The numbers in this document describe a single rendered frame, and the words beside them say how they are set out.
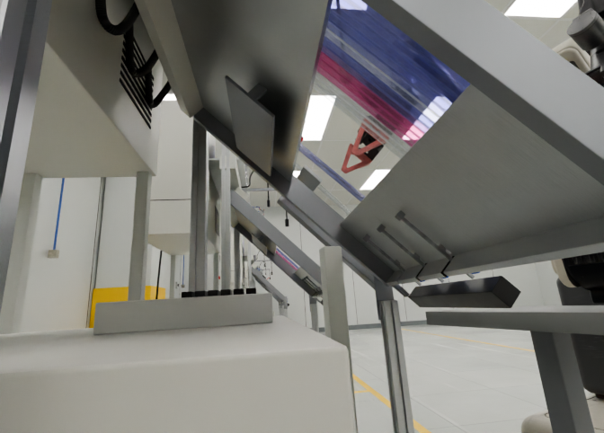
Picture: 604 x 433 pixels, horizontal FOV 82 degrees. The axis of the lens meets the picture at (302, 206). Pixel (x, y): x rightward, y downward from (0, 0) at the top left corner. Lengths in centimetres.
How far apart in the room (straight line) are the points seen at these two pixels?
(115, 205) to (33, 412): 377
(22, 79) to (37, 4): 6
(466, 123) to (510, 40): 11
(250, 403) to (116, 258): 367
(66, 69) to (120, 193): 339
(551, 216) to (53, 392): 48
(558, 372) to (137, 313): 88
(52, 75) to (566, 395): 116
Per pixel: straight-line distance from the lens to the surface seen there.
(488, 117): 42
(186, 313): 57
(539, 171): 45
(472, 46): 34
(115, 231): 392
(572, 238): 47
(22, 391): 26
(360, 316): 862
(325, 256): 113
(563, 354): 104
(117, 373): 24
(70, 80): 68
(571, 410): 104
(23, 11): 31
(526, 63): 36
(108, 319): 61
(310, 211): 94
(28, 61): 30
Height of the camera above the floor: 65
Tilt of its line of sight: 16 degrees up
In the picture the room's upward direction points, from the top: 4 degrees counter-clockwise
